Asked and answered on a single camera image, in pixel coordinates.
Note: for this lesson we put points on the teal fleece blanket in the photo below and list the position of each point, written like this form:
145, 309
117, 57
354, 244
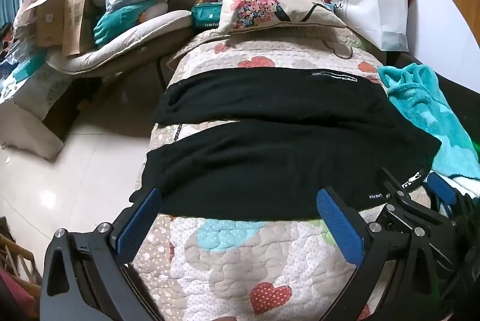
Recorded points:
420, 103

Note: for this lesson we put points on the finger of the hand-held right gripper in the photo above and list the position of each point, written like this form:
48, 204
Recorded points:
442, 191
399, 186

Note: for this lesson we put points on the heart print quilted blanket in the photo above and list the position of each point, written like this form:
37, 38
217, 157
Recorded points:
232, 257

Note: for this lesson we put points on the cardboard box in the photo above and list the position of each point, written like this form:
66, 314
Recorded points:
48, 21

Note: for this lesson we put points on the beige seat cushion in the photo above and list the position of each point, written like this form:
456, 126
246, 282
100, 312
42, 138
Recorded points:
142, 39

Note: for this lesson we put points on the beige sofa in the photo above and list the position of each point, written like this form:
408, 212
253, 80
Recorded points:
33, 118

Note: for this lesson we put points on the black pants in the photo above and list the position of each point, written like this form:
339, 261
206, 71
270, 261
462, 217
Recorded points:
262, 163

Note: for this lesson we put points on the teal cloth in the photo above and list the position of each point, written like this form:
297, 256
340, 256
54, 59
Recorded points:
112, 24

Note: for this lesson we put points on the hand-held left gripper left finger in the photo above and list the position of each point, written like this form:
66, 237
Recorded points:
140, 221

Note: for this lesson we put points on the cardboard boxes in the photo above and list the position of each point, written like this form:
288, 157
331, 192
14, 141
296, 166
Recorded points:
77, 17

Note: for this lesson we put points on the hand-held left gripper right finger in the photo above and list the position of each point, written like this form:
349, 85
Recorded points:
339, 227

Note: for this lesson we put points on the teal pouch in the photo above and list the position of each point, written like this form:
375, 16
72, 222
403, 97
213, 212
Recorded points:
206, 15

